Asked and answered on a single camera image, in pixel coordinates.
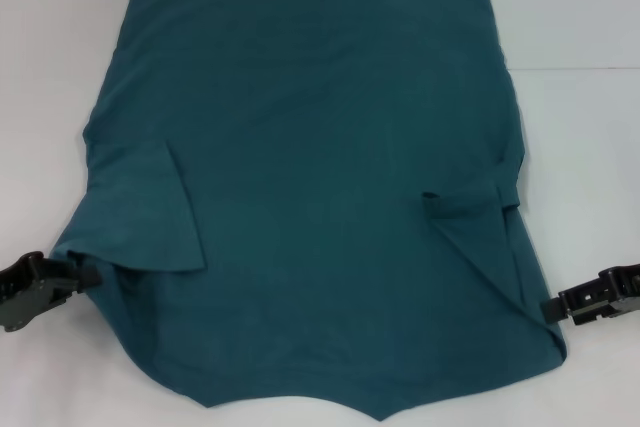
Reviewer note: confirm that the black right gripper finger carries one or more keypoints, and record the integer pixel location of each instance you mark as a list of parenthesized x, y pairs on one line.
[(555, 310)]

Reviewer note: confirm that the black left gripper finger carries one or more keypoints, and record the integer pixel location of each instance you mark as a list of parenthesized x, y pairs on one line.
[(82, 279)]

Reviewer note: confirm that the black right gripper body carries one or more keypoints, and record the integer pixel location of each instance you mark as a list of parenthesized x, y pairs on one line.
[(625, 294)]

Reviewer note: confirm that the teal blue t-shirt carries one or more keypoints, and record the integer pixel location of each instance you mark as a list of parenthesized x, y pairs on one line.
[(310, 147)]

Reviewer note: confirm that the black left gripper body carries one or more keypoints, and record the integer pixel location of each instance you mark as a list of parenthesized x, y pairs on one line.
[(25, 292)]

